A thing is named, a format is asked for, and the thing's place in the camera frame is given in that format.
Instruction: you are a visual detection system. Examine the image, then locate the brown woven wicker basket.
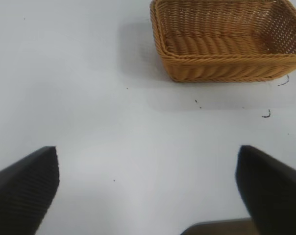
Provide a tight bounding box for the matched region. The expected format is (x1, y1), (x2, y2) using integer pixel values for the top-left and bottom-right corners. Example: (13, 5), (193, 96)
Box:
(149, 0), (296, 83)

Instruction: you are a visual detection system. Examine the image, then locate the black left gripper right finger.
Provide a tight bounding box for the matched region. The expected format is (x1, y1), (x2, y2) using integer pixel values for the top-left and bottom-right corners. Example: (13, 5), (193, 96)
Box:
(235, 144), (296, 235)

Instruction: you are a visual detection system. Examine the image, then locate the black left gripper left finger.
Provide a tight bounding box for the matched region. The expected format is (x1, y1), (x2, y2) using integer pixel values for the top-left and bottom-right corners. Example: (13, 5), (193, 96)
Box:
(0, 146), (61, 235)

